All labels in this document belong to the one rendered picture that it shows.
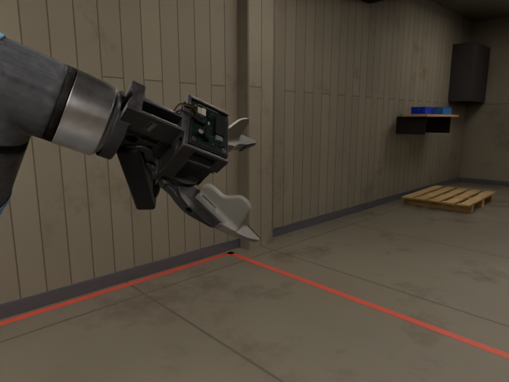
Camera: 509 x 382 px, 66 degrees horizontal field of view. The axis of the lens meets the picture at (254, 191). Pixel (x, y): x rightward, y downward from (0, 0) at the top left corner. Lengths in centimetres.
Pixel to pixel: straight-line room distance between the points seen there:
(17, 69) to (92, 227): 231
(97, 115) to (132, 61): 236
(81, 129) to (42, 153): 213
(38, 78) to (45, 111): 3
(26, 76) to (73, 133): 6
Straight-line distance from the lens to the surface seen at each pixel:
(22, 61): 40
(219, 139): 42
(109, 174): 266
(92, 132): 40
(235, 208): 43
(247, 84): 317
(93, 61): 264
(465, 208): 525
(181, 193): 43
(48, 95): 39
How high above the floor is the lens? 108
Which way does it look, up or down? 10 degrees down
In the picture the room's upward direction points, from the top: straight up
